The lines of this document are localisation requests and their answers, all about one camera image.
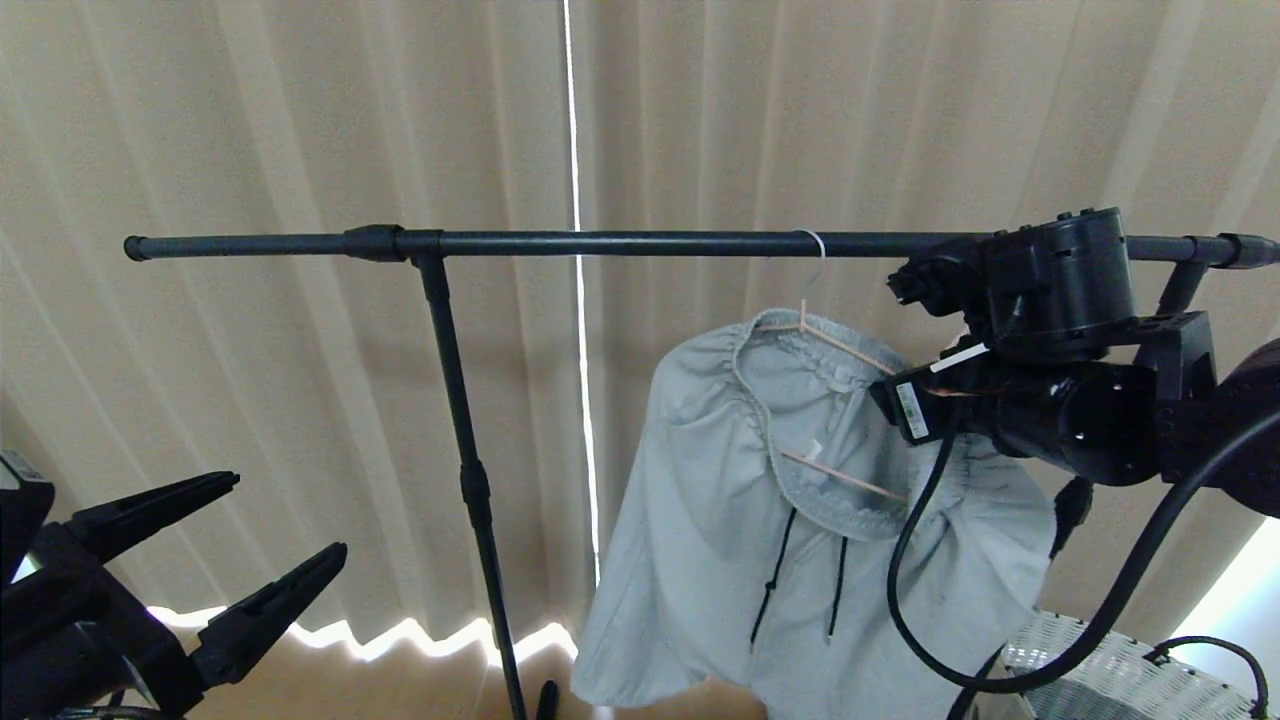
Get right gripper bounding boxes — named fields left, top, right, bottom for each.
left=868, top=350, right=1163, bottom=489

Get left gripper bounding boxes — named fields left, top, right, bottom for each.
left=0, top=470, right=349, bottom=720

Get pink clothes hanger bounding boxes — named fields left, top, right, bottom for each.
left=752, top=230, right=909, bottom=503

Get pale grey shorts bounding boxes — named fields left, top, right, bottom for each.
left=570, top=308, right=1059, bottom=720

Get white laundry basket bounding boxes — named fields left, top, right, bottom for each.
left=1000, top=610, right=1271, bottom=720

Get black clothes rack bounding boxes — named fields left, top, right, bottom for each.
left=123, top=225, right=1280, bottom=720

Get beige curtain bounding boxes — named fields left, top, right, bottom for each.
left=0, top=0, right=1280, bottom=666

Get black cable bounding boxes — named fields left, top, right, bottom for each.
left=887, top=400, right=1280, bottom=694

